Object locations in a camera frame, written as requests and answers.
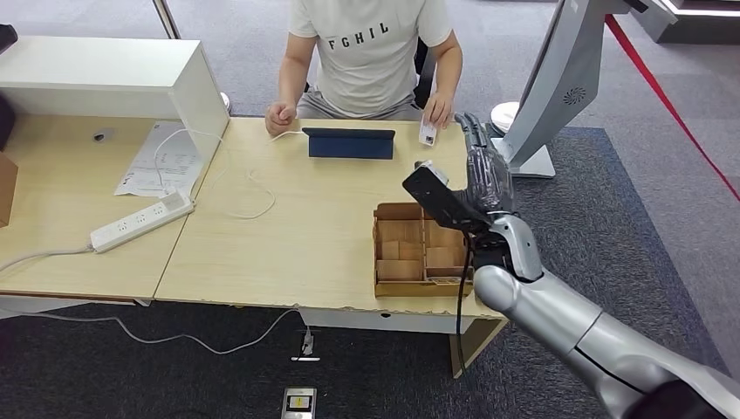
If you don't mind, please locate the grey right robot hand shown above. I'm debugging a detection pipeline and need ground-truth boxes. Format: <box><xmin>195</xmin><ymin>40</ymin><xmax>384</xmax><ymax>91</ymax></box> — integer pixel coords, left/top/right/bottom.
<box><xmin>453</xmin><ymin>111</ymin><xmax>517</xmax><ymax>216</ymax></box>

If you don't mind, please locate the person's left hand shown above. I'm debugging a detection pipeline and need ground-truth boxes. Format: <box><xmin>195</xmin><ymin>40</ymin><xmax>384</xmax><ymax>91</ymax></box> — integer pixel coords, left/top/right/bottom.
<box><xmin>422</xmin><ymin>92</ymin><xmax>456</xmax><ymax>129</ymax></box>

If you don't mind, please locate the person's right hand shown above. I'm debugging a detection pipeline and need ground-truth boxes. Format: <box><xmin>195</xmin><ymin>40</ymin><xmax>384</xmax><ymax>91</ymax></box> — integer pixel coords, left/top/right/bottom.
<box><xmin>264</xmin><ymin>100</ymin><xmax>298</xmax><ymax>137</ymax></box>

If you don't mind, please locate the white ID card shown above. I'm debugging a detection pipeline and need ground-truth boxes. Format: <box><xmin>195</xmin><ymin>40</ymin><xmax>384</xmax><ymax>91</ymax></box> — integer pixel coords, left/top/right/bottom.
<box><xmin>418</xmin><ymin>118</ymin><xmax>439</xmax><ymax>148</ymax></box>

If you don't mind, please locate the person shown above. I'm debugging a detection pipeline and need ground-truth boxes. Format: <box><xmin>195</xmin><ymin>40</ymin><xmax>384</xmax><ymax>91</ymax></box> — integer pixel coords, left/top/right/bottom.
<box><xmin>264</xmin><ymin>0</ymin><xmax>465</xmax><ymax>137</ymax></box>

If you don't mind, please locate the tablet in blue case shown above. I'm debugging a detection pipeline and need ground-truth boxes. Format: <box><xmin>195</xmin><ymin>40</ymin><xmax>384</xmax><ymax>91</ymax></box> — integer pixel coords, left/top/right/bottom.
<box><xmin>302</xmin><ymin>127</ymin><xmax>397</xmax><ymax>161</ymax></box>

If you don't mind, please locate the printed paper sheet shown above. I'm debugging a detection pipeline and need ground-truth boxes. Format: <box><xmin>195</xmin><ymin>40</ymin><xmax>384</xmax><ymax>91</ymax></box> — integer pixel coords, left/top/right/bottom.
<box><xmin>114</xmin><ymin>121</ymin><xmax>204</xmax><ymax>199</ymax></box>

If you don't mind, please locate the wooden compartment box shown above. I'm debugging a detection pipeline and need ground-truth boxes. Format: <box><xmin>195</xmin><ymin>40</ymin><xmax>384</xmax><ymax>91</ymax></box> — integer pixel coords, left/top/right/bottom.
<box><xmin>373</xmin><ymin>202</ymin><xmax>476</xmax><ymax>299</ymax></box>

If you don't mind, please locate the grey kiosk stand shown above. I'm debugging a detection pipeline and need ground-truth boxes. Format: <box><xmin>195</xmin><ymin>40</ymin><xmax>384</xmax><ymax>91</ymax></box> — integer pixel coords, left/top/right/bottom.
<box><xmin>488</xmin><ymin>0</ymin><xmax>679</xmax><ymax>179</ymax></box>

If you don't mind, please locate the metal pole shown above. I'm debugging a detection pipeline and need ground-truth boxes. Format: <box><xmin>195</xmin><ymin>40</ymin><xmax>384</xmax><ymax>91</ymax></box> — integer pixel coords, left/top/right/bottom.
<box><xmin>152</xmin><ymin>0</ymin><xmax>182</xmax><ymax>40</ymax></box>

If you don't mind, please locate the wooden desk leg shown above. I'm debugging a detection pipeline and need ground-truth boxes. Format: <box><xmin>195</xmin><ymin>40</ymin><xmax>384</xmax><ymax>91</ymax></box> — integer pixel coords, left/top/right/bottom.
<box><xmin>450</xmin><ymin>318</ymin><xmax>509</xmax><ymax>380</ymax></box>

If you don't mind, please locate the white desk shelf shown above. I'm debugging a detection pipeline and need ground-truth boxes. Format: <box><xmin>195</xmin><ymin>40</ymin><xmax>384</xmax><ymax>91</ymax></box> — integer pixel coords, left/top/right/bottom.
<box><xmin>0</xmin><ymin>35</ymin><xmax>231</xmax><ymax>175</ymax></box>

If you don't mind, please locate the white power strip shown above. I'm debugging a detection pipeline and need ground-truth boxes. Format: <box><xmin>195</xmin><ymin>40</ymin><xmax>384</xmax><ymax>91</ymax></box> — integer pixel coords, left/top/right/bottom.
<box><xmin>89</xmin><ymin>192</ymin><xmax>195</xmax><ymax>254</ymax></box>

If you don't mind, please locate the white desk apron panel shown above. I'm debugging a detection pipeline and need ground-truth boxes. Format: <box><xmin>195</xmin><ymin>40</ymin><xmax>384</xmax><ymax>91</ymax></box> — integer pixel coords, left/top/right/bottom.
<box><xmin>299</xmin><ymin>309</ymin><xmax>463</xmax><ymax>335</ymax></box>

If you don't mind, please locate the red barrier belt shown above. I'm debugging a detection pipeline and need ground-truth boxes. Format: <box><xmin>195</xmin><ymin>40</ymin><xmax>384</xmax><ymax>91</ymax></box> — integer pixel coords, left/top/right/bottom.
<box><xmin>604</xmin><ymin>14</ymin><xmax>740</xmax><ymax>203</ymax></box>

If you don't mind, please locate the floor socket with plug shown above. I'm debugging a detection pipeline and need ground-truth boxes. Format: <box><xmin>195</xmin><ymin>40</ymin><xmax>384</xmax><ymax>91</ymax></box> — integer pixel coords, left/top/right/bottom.
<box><xmin>291</xmin><ymin>326</ymin><xmax>322</xmax><ymax>363</ymax></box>

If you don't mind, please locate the dark lit display platform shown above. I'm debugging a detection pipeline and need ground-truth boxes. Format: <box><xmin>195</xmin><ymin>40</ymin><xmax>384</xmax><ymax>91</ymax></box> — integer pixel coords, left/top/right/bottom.
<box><xmin>659</xmin><ymin>0</ymin><xmax>740</xmax><ymax>46</ymax></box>

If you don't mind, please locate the brown cardboard box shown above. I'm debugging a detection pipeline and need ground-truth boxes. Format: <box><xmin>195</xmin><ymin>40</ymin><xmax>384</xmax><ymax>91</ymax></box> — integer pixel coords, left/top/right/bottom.
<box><xmin>0</xmin><ymin>151</ymin><xmax>19</xmax><ymax>230</ymax></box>

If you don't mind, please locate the silver floor box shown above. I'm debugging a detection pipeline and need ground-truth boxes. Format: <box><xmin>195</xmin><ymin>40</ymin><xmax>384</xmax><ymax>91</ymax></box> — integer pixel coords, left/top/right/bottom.
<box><xmin>280</xmin><ymin>387</ymin><xmax>318</xmax><ymax>419</ymax></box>

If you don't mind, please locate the thin white charging cable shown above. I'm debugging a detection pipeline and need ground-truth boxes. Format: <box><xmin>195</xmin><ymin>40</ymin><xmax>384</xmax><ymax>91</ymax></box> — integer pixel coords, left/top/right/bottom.
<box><xmin>153</xmin><ymin>127</ymin><xmax>305</xmax><ymax>221</ymax></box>

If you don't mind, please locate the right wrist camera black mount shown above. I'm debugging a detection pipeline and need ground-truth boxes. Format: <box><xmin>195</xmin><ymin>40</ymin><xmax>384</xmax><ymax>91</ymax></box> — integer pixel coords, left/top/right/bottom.
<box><xmin>401</xmin><ymin>161</ymin><xmax>492</xmax><ymax>236</ymax></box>

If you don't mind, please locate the white floor cable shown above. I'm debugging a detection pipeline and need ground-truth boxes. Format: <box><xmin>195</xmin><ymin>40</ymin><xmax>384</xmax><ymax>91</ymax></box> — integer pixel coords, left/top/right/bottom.
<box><xmin>0</xmin><ymin>307</ymin><xmax>302</xmax><ymax>355</ymax></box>

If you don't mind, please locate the grey power strip cord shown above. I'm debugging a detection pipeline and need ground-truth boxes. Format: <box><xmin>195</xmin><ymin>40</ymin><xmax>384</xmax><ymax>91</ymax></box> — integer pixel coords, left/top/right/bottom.
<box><xmin>0</xmin><ymin>245</ymin><xmax>95</xmax><ymax>274</ymax></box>

